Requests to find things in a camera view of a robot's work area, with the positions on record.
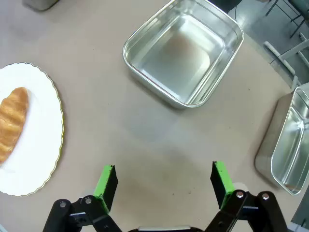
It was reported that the black metal chair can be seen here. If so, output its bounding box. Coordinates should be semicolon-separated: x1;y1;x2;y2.
265;0;309;38

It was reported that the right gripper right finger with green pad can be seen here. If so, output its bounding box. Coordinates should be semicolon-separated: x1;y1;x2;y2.
204;160;288;232

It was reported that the white scalloped plate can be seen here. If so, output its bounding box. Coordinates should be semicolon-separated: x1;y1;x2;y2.
0;63;65;197

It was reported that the rectangular steel container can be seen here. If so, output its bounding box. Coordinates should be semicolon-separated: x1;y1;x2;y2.
254;86;309;196
122;0;245;109

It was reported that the golden croissant bread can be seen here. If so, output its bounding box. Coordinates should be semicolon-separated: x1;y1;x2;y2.
0;87;30;166

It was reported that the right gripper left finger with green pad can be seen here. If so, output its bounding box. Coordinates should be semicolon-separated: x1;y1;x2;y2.
42;164;124;232

